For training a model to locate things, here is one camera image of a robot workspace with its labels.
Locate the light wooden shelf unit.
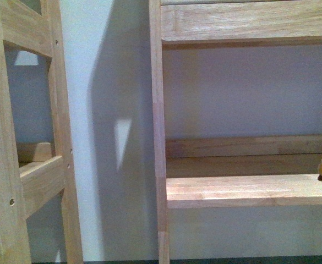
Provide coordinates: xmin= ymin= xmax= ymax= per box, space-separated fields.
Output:
xmin=149 ymin=0 xmax=322 ymax=264

